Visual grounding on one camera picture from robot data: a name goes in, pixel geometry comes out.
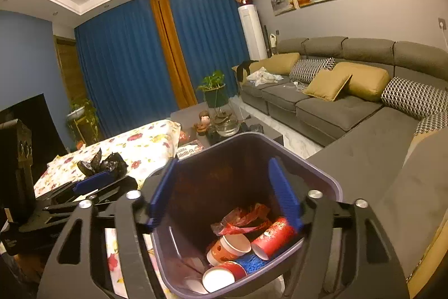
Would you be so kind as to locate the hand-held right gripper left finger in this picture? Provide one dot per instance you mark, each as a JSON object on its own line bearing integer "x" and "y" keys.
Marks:
{"x": 162, "y": 194}

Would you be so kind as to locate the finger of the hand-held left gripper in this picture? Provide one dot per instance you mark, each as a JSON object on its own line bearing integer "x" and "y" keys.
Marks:
{"x": 96, "y": 181}
{"x": 126, "y": 184}

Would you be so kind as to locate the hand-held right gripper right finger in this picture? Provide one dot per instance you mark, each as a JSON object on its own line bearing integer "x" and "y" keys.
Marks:
{"x": 285, "y": 194}

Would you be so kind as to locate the black plastic bag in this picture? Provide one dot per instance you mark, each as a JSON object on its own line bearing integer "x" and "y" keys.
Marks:
{"x": 112, "y": 162}

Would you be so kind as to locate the red paper cup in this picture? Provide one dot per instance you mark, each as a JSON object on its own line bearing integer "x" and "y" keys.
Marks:
{"x": 227, "y": 272}
{"x": 274, "y": 237}

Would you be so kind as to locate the pink plastic bag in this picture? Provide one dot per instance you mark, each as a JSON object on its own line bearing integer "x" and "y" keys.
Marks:
{"x": 241, "y": 218}

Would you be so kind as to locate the purple plastic trash bin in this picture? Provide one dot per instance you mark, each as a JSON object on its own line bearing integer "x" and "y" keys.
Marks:
{"x": 217, "y": 173}

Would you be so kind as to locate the blue foam net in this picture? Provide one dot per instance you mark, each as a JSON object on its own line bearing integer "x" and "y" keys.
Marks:
{"x": 253, "y": 264}

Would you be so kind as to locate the orange and white paper cup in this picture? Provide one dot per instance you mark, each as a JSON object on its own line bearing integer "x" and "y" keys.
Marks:
{"x": 227, "y": 246}

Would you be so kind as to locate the floral bed sheet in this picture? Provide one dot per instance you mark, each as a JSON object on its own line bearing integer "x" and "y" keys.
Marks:
{"x": 140, "y": 145}

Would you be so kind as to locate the wooden plant stand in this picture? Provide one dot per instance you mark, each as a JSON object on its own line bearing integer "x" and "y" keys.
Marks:
{"x": 82, "y": 132}

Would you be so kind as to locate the patterned packet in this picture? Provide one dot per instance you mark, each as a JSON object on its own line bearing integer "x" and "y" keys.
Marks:
{"x": 189, "y": 150}

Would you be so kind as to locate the black television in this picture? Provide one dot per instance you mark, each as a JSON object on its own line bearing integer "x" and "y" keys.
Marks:
{"x": 50, "y": 131}

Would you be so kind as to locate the trailing plant in white pot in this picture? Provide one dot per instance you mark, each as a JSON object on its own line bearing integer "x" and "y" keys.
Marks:
{"x": 84, "y": 110}

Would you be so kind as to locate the small clay teapot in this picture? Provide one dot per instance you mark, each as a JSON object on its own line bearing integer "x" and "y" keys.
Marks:
{"x": 201, "y": 129}

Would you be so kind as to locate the grey coffee table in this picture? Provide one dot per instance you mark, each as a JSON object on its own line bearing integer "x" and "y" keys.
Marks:
{"x": 189, "y": 113}

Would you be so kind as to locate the brown figurine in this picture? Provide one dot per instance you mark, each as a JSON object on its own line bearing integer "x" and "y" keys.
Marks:
{"x": 204, "y": 117}

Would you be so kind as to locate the glass teapot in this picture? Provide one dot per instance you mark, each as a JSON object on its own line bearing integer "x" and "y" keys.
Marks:
{"x": 227, "y": 127}

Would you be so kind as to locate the grey sofa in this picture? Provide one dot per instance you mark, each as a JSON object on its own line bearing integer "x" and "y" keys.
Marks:
{"x": 332, "y": 117}

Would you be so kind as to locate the pothos in dark green pot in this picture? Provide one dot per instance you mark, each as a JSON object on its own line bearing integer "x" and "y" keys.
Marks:
{"x": 213, "y": 92}

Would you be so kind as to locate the blue curtain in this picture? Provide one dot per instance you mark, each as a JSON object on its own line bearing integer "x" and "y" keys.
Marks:
{"x": 206, "y": 36}
{"x": 122, "y": 67}

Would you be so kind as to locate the small yellow cushion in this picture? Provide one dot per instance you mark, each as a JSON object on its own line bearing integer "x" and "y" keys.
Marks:
{"x": 327, "y": 85}

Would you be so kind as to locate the wooden door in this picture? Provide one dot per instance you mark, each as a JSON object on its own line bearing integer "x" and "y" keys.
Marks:
{"x": 70, "y": 67}

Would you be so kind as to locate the white cloth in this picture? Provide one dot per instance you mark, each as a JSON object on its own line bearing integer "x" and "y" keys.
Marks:
{"x": 264, "y": 76}

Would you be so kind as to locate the black and white patterned cushion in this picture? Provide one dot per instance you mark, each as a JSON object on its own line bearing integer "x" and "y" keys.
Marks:
{"x": 432, "y": 124}
{"x": 413, "y": 97}
{"x": 309, "y": 69}

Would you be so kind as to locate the black cloth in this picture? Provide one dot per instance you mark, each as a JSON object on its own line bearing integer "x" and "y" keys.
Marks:
{"x": 241, "y": 69}

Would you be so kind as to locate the orange curtain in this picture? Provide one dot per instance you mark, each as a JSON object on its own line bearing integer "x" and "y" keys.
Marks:
{"x": 171, "y": 50}

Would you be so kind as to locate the large yellow cushion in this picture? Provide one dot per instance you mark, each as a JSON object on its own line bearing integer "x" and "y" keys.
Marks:
{"x": 371, "y": 80}

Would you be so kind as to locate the white standing air conditioner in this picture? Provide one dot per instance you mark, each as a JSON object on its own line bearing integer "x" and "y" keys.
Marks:
{"x": 252, "y": 32}

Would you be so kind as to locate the wall socket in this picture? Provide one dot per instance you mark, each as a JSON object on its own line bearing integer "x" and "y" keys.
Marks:
{"x": 442, "y": 23}

